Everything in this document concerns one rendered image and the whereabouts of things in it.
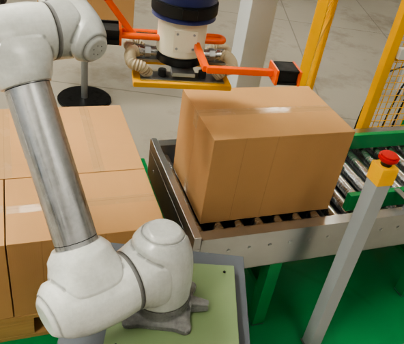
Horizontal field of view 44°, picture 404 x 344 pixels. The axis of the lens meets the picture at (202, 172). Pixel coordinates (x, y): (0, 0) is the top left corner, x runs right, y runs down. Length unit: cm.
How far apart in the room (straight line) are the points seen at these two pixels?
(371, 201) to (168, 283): 88
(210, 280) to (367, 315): 133
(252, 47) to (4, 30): 209
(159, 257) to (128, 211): 87
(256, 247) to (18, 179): 103
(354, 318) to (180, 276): 152
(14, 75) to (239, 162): 100
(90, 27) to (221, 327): 82
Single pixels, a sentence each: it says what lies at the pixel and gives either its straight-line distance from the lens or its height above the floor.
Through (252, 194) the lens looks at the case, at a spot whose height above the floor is 68.
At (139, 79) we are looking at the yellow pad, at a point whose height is 113.
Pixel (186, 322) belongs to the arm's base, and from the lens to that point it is 137.
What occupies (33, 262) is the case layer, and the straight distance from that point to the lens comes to 201.
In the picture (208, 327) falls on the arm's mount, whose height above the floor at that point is 78.
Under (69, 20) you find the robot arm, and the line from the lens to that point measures 120.
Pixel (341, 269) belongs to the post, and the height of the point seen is 52.
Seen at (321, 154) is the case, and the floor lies 85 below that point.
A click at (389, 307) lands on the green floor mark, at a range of 278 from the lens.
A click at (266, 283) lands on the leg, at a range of 223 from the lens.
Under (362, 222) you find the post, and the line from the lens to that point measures 191.
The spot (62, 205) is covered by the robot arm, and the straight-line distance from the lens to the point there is 115.
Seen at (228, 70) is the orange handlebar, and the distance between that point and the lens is 159.
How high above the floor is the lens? 187
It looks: 35 degrees down
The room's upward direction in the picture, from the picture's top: 9 degrees clockwise
